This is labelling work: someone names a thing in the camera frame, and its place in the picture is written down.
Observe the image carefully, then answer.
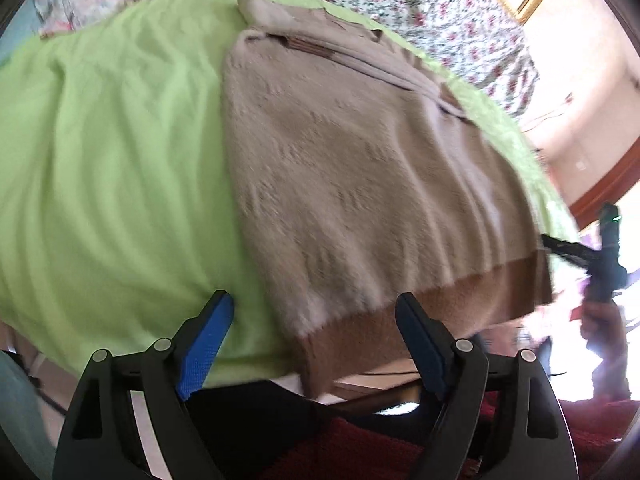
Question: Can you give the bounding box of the person's right hand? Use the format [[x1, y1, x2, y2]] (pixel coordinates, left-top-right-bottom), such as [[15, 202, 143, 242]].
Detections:
[[580, 300, 630, 402]]

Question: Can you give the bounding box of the red wooden window frame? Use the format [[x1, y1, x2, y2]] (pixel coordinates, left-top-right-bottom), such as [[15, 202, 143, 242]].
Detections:
[[570, 139, 640, 230]]

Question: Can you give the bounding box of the beige knit sweater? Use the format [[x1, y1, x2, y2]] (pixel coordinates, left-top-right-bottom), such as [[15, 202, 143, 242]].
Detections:
[[222, 0, 552, 398]]

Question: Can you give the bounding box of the lime green bed sheet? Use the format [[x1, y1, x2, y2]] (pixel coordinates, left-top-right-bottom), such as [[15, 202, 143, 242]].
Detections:
[[1, 0, 575, 385]]

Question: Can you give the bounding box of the red rose floral quilt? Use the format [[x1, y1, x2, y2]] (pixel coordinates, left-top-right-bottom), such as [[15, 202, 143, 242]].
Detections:
[[326, 0, 539, 118]]

